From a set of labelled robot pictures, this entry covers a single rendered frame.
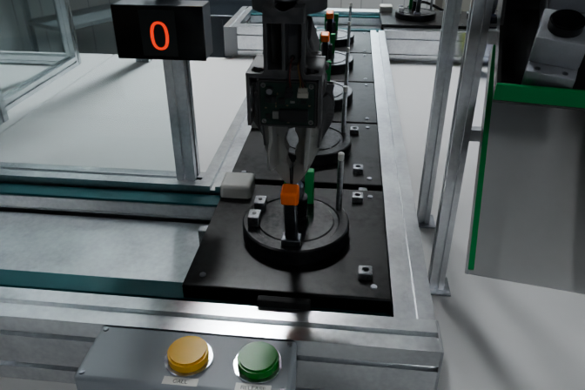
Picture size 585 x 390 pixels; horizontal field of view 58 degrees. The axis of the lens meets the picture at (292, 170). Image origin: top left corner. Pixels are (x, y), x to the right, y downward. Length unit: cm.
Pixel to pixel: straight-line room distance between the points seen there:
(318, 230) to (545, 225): 26
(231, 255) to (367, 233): 18
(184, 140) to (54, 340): 34
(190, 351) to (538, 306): 49
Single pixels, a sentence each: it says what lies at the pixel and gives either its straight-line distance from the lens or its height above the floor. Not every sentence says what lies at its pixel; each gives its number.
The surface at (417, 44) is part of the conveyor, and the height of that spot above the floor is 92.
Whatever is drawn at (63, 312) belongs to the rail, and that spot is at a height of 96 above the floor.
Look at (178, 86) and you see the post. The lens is 79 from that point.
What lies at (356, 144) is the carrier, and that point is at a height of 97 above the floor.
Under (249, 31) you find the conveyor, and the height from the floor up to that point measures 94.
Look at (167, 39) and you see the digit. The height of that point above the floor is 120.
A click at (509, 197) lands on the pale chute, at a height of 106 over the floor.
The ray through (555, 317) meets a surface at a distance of 82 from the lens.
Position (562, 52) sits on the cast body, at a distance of 55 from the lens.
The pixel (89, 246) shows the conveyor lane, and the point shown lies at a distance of 82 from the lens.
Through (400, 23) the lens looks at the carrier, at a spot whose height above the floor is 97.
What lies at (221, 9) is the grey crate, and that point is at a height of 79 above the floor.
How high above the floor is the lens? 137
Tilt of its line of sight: 28 degrees down
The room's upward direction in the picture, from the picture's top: straight up
